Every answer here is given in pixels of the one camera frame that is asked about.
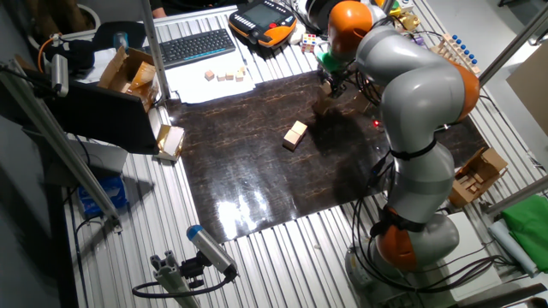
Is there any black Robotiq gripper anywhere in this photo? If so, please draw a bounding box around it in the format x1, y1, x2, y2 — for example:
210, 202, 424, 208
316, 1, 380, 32
319, 70, 356, 99

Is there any colourful Rubik's cube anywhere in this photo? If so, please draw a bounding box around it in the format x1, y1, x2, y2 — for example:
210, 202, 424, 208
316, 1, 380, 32
301, 33, 319, 54

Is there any white rounded object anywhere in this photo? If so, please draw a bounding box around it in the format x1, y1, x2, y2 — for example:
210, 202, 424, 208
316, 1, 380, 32
289, 23, 307, 46

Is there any black filament spool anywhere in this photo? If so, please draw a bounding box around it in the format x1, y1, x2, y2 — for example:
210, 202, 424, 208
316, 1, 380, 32
304, 0, 333, 31

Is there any black orange teach pendant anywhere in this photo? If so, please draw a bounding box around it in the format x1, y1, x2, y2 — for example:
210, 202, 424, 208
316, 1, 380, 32
228, 0, 299, 49

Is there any yellow green emergency button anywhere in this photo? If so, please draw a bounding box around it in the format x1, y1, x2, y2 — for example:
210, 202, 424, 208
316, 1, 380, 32
374, 0, 403, 20

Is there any golden metal object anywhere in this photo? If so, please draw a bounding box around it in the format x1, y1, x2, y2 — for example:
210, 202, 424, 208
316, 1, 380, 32
393, 11, 422, 33

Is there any dark marble pattern mat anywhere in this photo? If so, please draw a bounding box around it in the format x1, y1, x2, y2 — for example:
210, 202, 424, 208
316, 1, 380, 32
164, 70, 489, 245

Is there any white paper sheet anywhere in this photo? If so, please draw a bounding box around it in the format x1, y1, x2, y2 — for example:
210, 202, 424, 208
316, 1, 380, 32
164, 50, 257, 105

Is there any wooden rack with blue caps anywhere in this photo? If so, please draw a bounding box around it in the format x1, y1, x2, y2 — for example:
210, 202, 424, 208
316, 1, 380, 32
432, 33, 482, 77

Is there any black computer keyboard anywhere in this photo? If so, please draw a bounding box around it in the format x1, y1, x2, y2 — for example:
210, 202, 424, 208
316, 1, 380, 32
142, 28, 237, 70

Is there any white gold foil box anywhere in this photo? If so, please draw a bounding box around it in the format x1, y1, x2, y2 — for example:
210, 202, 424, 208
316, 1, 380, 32
152, 123, 187, 163

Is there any cardboard box with wooden pieces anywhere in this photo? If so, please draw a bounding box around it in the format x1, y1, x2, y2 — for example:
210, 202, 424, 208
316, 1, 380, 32
445, 146, 509, 210

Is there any brown cardboard panel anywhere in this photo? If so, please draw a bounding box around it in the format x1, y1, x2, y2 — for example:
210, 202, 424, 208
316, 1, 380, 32
504, 42, 548, 139

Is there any open brown cardboard box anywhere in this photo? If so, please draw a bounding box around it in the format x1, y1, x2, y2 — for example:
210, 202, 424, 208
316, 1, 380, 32
97, 45, 160, 114

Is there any white base board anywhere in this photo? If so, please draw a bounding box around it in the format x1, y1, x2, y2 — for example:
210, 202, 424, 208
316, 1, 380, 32
427, 210, 503, 302

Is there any blue translucent cup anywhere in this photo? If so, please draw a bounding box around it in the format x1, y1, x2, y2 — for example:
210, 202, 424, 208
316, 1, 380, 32
112, 31, 130, 53

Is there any black flat panel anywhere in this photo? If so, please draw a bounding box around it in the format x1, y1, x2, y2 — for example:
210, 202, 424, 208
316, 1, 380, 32
40, 79, 160, 156

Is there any grey flat box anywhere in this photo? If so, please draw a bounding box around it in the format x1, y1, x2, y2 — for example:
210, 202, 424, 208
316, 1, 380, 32
66, 137, 129, 177

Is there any white rolled sheet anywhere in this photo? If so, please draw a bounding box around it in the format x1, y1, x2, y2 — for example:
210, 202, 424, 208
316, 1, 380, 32
487, 217, 539, 279

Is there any green cloth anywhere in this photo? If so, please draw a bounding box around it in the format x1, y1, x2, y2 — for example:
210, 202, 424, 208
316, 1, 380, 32
500, 194, 548, 275

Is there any black fabric bag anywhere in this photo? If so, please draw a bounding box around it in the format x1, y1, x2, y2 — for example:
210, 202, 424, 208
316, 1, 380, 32
42, 21, 147, 73

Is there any short aluminium profile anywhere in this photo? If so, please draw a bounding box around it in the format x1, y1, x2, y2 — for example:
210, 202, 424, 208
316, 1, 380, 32
149, 250, 202, 308

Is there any blue plastic packet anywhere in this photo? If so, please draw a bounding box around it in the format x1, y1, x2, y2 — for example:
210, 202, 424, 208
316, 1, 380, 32
76, 175, 129, 219

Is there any black flat bar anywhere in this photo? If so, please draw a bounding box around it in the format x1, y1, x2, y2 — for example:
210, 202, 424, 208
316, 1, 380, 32
453, 281, 548, 308

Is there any green wrist mount adapter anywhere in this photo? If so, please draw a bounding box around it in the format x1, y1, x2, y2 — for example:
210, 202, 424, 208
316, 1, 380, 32
314, 50, 350, 74

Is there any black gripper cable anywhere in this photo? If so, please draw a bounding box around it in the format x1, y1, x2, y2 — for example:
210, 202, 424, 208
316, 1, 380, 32
346, 68, 384, 108

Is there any black cable with plug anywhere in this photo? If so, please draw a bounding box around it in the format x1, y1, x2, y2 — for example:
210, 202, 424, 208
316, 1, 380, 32
366, 145, 393, 202

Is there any silver camera with blue cap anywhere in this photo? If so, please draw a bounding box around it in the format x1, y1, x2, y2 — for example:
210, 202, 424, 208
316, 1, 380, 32
185, 223, 239, 280

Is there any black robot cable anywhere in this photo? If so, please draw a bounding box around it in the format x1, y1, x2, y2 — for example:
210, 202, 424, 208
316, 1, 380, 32
348, 196, 517, 297

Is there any aluminium frame beam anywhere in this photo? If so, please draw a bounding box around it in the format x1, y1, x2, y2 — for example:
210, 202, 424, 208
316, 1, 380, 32
485, 174, 548, 218
0, 59, 124, 234

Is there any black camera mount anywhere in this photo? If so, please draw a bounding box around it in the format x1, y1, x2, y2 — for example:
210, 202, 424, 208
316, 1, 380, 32
178, 252, 207, 290

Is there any black camera cable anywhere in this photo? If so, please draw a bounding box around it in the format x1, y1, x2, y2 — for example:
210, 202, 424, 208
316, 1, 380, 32
131, 264, 237, 299

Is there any silver depth camera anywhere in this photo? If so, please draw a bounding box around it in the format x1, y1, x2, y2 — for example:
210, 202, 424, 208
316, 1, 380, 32
50, 53, 70, 98

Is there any orange cable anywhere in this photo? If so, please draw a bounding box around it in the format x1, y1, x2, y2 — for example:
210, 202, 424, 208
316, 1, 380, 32
37, 33, 63, 74

